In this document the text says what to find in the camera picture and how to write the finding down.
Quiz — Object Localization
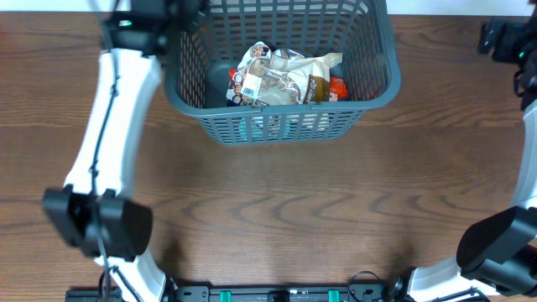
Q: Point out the beige snack pouch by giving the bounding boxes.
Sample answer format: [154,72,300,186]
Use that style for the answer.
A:
[265,49,348,105]
[226,41,305,107]

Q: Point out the spaghetti packet orange ends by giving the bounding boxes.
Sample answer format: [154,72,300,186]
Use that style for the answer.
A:
[227,69,348,107]

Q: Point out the teal snack packet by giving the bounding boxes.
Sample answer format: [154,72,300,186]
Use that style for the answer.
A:
[235,115,298,143]

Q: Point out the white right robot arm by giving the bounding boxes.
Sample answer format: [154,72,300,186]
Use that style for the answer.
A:
[383,16,536,301]

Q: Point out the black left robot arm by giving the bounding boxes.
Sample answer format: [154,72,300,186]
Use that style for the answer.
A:
[42,0,210,301]

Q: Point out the grey plastic basket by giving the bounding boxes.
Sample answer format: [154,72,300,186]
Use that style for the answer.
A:
[164,0,401,144]

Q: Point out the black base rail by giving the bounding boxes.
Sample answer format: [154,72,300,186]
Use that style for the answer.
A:
[65,283,487,302]

